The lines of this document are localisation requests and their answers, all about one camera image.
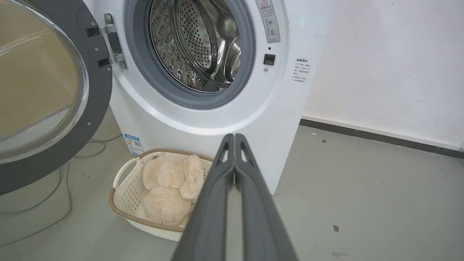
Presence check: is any grey round washing machine door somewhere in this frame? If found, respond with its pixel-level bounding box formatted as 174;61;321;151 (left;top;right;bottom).
0;0;127;196

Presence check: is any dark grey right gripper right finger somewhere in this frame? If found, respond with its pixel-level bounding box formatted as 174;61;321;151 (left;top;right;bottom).
235;133;299;261

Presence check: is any cream plastic laundry basket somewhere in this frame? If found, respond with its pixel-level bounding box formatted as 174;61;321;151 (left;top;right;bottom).
109;148;214;242

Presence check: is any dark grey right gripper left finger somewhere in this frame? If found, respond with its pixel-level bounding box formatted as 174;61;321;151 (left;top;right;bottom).
172;133;236;261

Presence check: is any beige plush toy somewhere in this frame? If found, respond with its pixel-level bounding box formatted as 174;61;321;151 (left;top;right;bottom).
137;154;206;228

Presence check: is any thin grey floor cable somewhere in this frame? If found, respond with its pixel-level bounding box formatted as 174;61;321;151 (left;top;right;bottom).
0;133;123;248

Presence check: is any dark grey baseboard strip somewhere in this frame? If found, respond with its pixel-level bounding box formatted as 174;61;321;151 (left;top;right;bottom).
299;118;464;159

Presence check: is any white front-load washing machine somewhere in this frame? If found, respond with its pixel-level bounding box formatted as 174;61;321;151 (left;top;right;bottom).
82;0;339;195

